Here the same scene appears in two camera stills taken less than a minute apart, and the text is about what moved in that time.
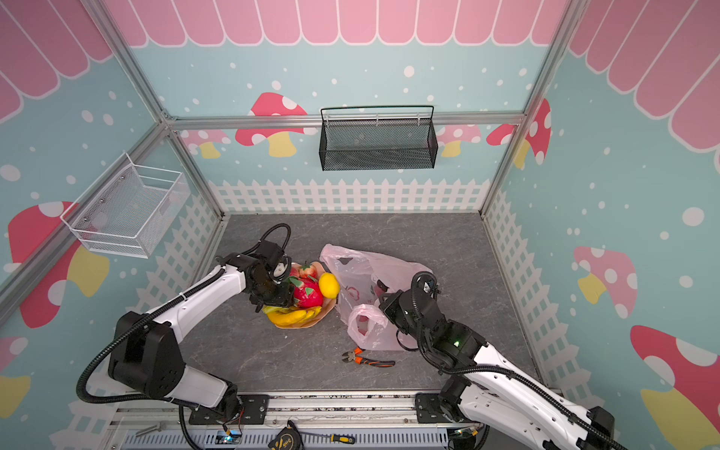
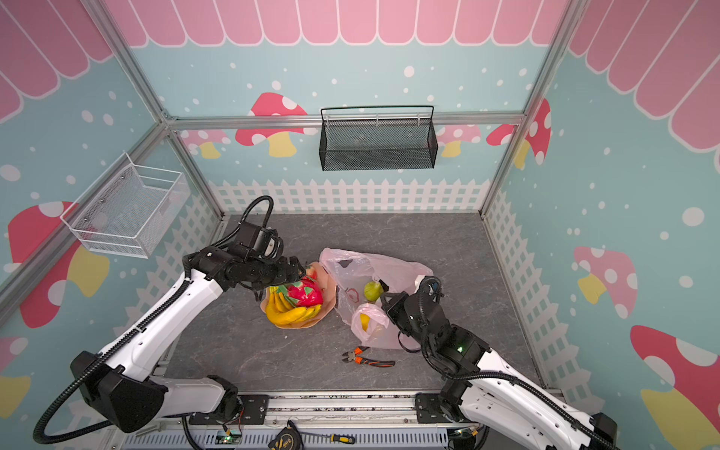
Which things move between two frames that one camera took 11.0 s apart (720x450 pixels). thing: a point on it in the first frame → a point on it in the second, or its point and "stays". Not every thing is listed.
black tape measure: x=287 y=439 stays
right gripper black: x=391 y=307 stays
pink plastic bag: x=362 y=279 stays
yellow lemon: x=329 y=285 → x=365 y=322
